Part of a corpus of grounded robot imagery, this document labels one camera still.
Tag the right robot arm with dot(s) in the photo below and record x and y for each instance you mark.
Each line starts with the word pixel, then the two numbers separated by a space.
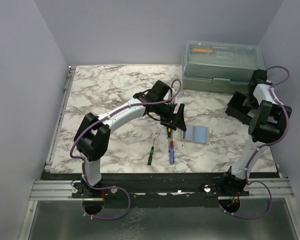
pixel 268 123

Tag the blue red screwdriver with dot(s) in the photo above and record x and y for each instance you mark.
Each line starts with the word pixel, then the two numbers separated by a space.
pixel 171 153

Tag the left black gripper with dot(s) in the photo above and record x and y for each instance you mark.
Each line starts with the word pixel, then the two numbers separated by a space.
pixel 179 121

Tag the white striped credit card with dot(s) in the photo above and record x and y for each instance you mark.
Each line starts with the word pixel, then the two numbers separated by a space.
pixel 188 134

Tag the small green black screwdriver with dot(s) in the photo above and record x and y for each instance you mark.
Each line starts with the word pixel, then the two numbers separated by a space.
pixel 150 158

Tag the black card stand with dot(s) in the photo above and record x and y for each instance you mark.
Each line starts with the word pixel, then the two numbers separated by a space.
pixel 237 109

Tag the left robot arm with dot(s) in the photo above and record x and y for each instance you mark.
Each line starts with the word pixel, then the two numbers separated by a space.
pixel 93 135

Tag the translucent green toolbox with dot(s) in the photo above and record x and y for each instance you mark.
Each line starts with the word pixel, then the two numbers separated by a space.
pixel 227 70

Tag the orange tool inside toolbox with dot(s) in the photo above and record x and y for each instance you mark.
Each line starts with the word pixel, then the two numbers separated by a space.
pixel 202 50

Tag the black front mounting bar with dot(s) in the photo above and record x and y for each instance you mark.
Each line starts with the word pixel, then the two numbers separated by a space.
pixel 139 190

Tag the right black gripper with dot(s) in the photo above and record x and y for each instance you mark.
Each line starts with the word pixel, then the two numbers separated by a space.
pixel 250 104

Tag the black yellow screwdriver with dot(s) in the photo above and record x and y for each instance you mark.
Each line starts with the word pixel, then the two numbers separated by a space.
pixel 169 133

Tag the aluminium rail frame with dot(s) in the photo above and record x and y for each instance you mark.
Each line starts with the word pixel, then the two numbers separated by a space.
pixel 268 209

